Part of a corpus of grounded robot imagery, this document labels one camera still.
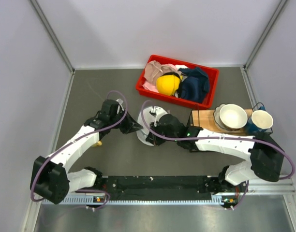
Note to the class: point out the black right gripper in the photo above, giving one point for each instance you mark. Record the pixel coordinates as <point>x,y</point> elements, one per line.
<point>153,137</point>

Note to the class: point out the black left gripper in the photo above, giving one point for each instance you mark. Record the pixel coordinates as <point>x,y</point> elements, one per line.
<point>131,124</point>

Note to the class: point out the white mesh laundry bag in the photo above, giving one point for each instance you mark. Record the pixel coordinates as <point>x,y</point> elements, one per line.
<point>144,119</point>

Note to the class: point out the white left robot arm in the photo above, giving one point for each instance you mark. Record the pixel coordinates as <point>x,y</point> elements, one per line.
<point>51,178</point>

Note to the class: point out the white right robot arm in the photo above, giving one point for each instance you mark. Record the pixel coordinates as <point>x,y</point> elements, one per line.
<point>261,156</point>

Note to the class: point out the yellow mug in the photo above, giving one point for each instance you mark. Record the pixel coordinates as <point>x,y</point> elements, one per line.
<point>99,143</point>

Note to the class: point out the navy blue garment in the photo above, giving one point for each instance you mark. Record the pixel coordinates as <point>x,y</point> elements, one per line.
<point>195,86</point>

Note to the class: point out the pink garment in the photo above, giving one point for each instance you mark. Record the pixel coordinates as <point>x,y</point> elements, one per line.
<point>166,68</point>

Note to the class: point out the beige garment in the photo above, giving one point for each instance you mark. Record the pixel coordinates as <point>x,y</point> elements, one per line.
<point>153,70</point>

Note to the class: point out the white garment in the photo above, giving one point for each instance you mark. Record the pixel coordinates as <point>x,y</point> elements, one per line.
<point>178,67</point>

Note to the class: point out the cream bowl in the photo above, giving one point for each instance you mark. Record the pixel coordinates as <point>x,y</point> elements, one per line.
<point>230,117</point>

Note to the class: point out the blue cup cream inside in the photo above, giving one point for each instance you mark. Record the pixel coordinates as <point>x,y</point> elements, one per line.
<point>260,120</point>

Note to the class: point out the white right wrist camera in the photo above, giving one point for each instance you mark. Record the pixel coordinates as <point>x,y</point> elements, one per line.
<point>155,112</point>

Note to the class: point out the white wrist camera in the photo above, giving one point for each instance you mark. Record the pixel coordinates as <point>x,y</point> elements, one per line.
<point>120,107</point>
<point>155,112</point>

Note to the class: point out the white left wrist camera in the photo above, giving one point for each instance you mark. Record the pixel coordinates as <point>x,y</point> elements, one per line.
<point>120,107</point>

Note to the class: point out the black wire wooden shelf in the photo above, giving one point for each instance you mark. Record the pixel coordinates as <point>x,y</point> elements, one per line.
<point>203,119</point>

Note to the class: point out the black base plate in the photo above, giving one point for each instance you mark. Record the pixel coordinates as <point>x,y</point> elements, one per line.
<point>164,187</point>

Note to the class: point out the grey slotted cable duct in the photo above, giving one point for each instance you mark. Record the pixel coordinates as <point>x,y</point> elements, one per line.
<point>91,200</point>

